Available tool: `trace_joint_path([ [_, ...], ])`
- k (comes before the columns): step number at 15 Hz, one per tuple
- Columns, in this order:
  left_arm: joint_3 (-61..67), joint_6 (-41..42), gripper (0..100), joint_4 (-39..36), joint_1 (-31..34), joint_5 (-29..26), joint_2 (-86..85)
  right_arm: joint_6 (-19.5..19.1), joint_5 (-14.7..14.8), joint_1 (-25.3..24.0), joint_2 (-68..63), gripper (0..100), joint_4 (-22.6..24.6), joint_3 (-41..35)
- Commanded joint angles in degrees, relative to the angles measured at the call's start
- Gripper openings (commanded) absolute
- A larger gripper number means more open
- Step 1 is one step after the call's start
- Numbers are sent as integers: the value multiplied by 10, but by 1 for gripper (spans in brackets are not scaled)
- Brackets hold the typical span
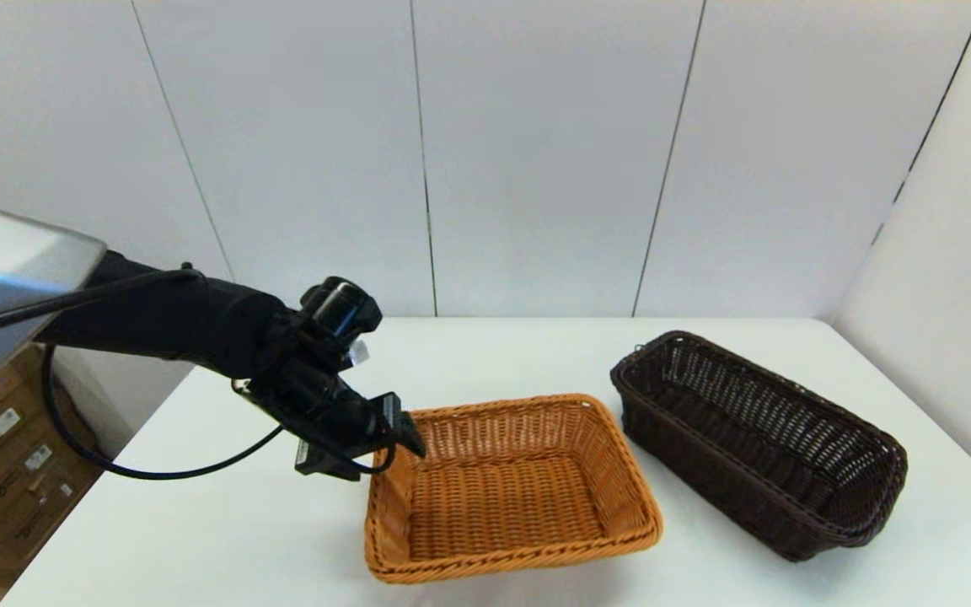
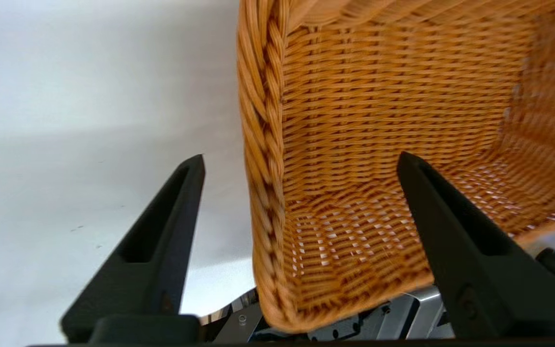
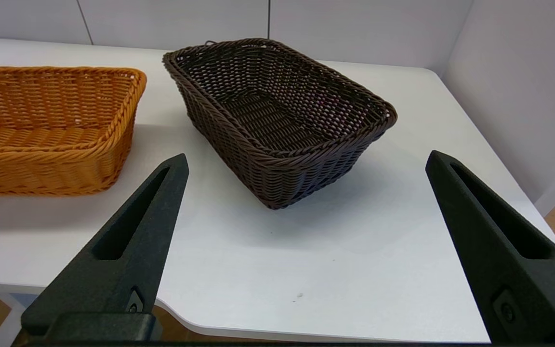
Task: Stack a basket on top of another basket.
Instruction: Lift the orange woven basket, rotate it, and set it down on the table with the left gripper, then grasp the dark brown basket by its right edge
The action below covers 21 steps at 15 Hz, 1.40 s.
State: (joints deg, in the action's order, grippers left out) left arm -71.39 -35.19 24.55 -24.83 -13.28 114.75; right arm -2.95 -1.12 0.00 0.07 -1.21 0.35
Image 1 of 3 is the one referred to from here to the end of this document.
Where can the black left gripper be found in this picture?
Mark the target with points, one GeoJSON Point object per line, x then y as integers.
{"type": "Point", "coordinates": [325, 409]}

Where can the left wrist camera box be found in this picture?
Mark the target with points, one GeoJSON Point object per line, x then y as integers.
{"type": "Point", "coordinates": [325, 462]}

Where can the black and silver left robot arm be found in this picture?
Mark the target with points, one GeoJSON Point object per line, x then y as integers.
{"type": "Point", "coordinates": [182, 324]}

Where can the orange wicker basket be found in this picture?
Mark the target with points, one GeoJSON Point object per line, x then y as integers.
{"type": "Point", "coordinates": [502, 497]}

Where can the dark brown wicker basket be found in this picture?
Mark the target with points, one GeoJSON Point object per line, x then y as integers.
{"type": "Point", "coordinates": [747, 438]}

